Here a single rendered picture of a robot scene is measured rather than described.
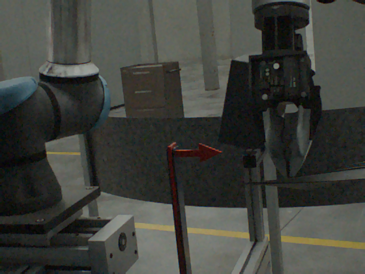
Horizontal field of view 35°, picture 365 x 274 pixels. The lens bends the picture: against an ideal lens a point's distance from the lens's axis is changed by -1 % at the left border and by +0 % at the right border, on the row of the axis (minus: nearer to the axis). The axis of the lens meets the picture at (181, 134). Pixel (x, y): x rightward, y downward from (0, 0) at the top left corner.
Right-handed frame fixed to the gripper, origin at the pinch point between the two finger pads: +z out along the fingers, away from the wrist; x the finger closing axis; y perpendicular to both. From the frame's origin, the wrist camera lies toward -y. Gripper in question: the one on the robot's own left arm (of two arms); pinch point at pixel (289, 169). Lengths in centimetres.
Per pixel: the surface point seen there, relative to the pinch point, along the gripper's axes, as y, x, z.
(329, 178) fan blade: 9.3, 5.7, 1.6
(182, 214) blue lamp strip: 5.8, -12.9, 5.6
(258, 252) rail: -45.0, -13.1, 15.1
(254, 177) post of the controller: -46.6, -13.8, -0.5
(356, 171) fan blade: 7.2, 8.7, 0.9
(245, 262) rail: -42.1, -15.3, 16.8
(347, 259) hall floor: -260, -6, 39
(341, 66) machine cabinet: -588, -19, -139
